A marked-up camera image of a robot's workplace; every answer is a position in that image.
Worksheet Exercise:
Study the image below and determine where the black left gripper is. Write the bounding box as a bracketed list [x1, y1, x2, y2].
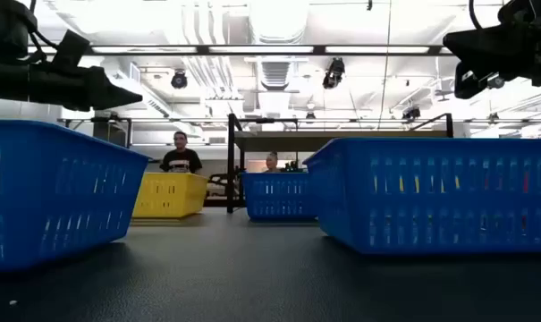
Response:
[0, 61, 144, 112]

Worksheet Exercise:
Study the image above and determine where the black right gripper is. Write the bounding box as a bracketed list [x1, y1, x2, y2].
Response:
[443, 0, 541, 100]

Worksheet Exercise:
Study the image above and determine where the blue basket with printed bottom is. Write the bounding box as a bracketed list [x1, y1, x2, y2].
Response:
[301, 137, 541, 256]

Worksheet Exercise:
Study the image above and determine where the blue plastic slotted basket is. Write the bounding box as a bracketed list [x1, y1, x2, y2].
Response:
[0, 119, 153, 273]
[241, 172, 318, 223]

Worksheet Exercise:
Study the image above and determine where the person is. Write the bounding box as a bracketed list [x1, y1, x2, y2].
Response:
[159, 131, 204, 175]
[261, 150, 283, 174]

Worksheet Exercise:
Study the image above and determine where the black overhead light bar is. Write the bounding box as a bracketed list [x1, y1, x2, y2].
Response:
[26, 43, 454, 56]

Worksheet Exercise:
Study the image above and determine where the black background table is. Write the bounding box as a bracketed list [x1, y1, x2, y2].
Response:
[202, 196, 247, 208]

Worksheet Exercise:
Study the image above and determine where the black table mat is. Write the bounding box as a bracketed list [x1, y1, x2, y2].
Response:
[0, 206, 541, 322]

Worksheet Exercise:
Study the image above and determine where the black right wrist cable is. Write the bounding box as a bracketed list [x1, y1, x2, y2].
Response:
[468, 0, 484, 30]

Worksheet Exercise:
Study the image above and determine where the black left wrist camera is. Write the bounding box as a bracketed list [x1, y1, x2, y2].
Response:
[50, 29, 91, 72]

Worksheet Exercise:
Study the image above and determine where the distant black frame rail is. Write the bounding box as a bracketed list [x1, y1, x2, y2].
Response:
[57, 115, 541, 125]

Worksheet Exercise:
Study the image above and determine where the black ceiling camera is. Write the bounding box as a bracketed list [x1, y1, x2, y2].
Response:
[322, 56, 346, 90]
[170, 69, 190, 90]

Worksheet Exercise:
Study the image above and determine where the ribbed ventilation duct section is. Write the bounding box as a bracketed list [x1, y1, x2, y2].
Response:
[256, 60, 294, 92]

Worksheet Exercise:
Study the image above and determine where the large round ventilation duct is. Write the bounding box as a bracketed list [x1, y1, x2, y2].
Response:
[247, 0, 310, 45]

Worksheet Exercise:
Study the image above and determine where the wooden shelf with black frame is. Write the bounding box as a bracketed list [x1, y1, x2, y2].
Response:
[226, 113, 454, 215]

